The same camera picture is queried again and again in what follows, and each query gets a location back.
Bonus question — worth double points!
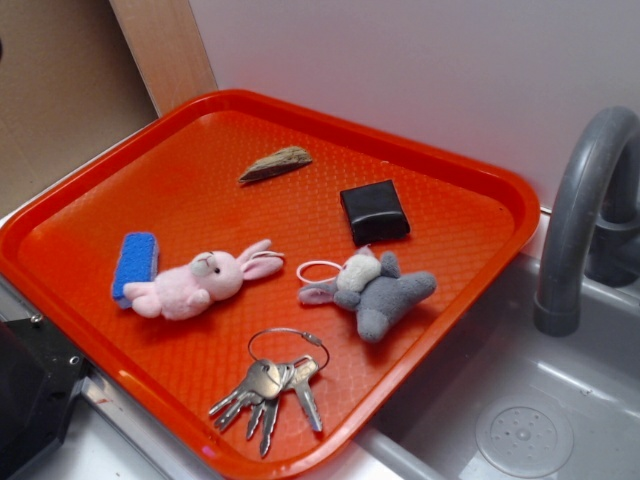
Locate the brown wood piece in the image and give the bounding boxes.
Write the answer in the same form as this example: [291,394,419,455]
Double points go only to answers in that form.
[238,146,313,184]

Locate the silver keys on ring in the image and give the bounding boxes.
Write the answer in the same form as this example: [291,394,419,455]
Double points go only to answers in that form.
[208,327,331,457]

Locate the pink plush bunny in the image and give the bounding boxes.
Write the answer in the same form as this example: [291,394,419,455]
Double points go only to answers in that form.
[123,239,284,321]

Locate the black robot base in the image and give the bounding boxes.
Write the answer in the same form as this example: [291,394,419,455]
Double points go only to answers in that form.
[1,314,88,479]

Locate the wooden board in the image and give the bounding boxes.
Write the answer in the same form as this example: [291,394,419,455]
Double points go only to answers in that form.
[110,0,218,116]

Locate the black rectangular block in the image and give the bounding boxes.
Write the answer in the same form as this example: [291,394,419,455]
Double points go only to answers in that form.
[340,180,411,246]

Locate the orange plastic tray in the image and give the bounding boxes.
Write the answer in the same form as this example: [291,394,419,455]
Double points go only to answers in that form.
[1,90,540,479]

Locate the grey plastic sink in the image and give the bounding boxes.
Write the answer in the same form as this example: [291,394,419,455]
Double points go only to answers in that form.
[357,255,639,479]

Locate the grey toy faucet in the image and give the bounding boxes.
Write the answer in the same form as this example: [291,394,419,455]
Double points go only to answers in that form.
[534,106,639,337]

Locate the blue sponge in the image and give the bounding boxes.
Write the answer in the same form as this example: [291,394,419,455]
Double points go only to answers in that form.
[111,232,159,309]

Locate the grey plush bunny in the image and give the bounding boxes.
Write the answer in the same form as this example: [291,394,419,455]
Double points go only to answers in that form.
[298,247,437,343]

